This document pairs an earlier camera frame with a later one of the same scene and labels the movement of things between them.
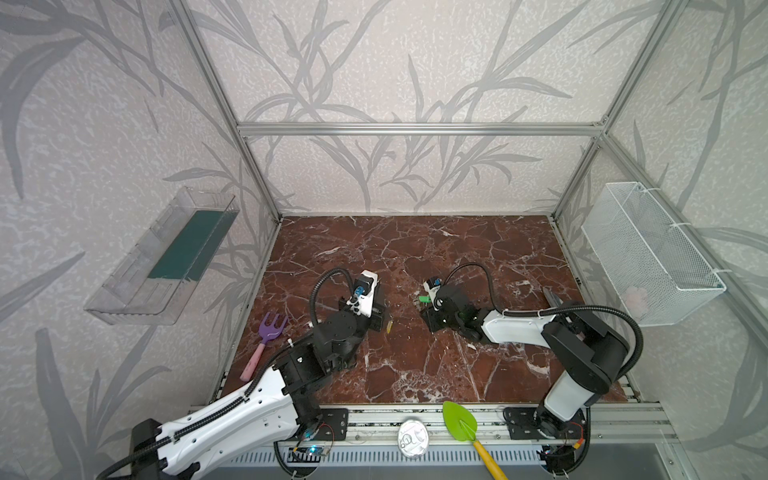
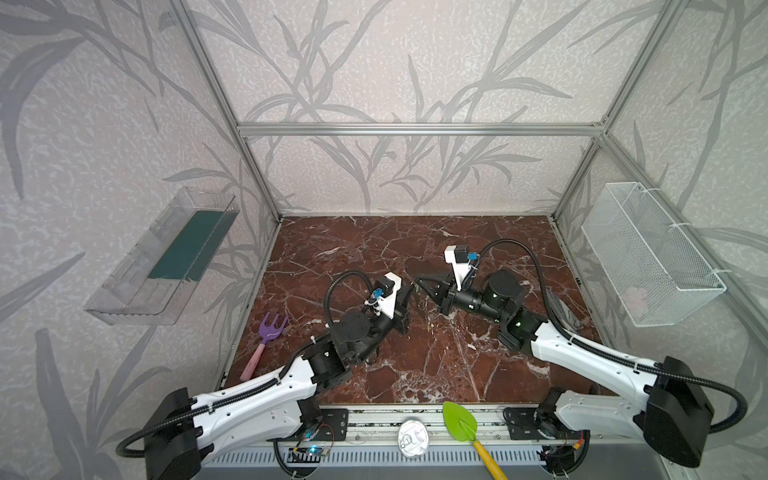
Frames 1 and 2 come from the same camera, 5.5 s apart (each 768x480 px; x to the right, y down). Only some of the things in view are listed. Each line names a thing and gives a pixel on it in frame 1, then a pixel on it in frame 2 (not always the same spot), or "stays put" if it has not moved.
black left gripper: (377, 315) to (398, 312)
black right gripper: (437, 315) to (447, 294)
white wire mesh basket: (658, 270) stays put
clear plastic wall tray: (159, 280) stays put
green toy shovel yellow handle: (464, 427) stays put
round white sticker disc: (413, 438) stays put
